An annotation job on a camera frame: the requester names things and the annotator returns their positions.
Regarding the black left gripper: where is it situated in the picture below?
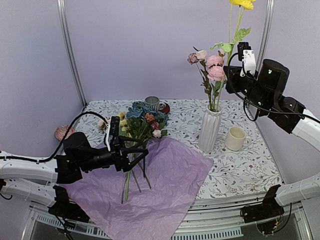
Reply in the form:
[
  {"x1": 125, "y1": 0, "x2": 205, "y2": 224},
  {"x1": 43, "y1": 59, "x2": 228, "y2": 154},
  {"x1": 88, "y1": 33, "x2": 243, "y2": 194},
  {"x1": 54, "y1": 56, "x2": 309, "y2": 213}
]
[{"x1": 78, "y1": 136, "x2": 149, "y2": 173}]

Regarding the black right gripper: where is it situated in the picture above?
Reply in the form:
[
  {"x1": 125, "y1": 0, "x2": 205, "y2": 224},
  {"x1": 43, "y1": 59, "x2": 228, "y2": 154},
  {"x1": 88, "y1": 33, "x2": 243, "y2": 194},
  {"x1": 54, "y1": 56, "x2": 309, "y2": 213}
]
[{"x1": 224, "y1": 65, "x2": 272, "y2": 112}]

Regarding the pink paper flower bouquet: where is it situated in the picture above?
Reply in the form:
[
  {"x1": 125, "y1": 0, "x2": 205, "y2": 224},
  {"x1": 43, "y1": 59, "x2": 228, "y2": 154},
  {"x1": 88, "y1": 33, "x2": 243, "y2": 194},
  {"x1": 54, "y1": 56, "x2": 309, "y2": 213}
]
[{"x1": 98, "y1": 101, "x2": 168, "y2": 203}]

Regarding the white ribbed vase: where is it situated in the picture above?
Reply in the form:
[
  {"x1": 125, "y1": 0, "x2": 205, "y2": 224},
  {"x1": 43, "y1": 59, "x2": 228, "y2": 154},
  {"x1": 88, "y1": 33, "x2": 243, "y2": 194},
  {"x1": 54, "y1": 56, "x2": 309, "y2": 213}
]
[{"x1": 198, "y1": 106, "x2": 222, "y2": 152}]

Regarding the purple wrapping paper sheet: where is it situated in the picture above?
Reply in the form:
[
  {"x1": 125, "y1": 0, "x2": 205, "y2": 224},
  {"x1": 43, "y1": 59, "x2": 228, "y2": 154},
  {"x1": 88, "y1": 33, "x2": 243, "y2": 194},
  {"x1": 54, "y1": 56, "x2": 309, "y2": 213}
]
[{"x1": 65, "y1": 137, "x2": 213, "y2": 240}]

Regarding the yellow flower stem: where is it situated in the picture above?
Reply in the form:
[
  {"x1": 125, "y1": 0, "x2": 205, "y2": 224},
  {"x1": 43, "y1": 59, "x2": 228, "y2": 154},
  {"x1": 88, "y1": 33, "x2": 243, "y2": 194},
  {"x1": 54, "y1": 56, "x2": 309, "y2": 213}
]
[{"x1": 210, "y1": 0, "x2": 254, "y2": 106}]

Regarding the pink peony flower stem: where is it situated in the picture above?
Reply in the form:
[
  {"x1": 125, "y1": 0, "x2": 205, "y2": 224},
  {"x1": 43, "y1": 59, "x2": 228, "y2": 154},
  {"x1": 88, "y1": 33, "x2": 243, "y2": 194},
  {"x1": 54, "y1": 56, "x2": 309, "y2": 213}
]
[{"x1": 205, "y1": 48, "x2": 226, "y2": 112}]

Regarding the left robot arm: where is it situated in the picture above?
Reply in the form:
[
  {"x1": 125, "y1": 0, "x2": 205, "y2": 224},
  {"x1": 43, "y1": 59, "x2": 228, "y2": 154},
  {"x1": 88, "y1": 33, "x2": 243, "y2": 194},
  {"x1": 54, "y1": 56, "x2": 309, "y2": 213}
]
[{"x1": 0, "y1": 132, "x2": 149, "y2": 223}]

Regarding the red patterned saucer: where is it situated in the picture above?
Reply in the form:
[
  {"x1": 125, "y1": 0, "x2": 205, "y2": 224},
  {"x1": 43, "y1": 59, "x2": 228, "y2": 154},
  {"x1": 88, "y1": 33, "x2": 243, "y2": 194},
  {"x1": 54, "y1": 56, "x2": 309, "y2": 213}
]
[{"x1": 160, "y1": 102, "x2": 170, "y2": 114}]

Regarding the cream ceramic mug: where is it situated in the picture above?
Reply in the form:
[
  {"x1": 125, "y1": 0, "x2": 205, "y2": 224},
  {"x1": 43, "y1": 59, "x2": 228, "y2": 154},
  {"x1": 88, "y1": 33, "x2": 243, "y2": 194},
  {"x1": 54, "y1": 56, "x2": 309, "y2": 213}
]
[{"x1": 224, "y1": 126, "x2": 252, "y2": 151}]

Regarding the striped ceramic cup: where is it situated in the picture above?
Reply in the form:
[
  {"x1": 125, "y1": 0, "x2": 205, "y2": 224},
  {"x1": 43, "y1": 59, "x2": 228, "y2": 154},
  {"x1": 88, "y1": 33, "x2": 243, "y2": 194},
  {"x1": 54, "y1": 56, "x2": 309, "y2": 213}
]
[{"x1": 144, "y1": 96, "x2": 160, "y2": 112}]

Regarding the pink patterned bowl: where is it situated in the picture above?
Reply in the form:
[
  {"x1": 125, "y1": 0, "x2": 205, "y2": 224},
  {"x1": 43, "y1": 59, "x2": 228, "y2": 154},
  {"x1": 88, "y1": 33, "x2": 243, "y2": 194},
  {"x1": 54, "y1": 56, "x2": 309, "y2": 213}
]
[{"x1": 54, "y1": 125, "x2": 75, "y2": 141}]

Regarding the floral tablecloth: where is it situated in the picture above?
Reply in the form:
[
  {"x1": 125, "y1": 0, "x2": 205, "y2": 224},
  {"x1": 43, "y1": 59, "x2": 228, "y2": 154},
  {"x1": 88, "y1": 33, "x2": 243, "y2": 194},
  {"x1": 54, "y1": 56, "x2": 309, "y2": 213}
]
[{"x1": 48, "y1": 99, "x2": 282, "y2": 201}]

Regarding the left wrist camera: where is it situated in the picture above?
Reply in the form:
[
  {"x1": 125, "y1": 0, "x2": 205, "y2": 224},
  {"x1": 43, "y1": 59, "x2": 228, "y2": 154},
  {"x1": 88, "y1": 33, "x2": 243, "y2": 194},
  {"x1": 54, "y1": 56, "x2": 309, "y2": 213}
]
[{"x1": 103, "y1": 116, "x2": 120, "y2": 152}]

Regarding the right metal frame post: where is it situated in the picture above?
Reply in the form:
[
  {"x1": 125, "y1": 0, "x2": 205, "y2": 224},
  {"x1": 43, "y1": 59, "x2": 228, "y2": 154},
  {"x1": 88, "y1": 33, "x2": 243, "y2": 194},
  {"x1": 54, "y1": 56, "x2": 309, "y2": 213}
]
[{"x1": 254, "y1": 0, "x2": 275, "y2": 72}]

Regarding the metal frame post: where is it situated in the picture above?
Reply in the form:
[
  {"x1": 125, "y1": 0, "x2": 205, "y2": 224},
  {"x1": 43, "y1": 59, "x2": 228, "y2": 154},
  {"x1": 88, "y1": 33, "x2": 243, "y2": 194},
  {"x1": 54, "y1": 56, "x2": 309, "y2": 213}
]
[
  {"x1": 254, "y1": 0, "x2": 275, "y2": 72},
  {"x1": 56, "y1": 0, "x2": 88, "y2": 107}
]

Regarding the aluminium front rail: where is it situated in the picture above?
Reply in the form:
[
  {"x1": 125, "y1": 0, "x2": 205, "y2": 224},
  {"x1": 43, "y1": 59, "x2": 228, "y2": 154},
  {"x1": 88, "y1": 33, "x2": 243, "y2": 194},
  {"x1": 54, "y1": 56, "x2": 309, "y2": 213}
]
[{"x1": 21, "y1": 195, "x2": 314, "y2": 240}]

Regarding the left metal frame post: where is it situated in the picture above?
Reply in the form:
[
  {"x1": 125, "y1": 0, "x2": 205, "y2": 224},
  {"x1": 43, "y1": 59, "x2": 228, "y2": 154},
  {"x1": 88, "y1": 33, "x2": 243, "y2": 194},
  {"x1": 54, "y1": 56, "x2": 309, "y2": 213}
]
[{"x1": 56, "y1": 0, "x2": 88, "y2": 107}]

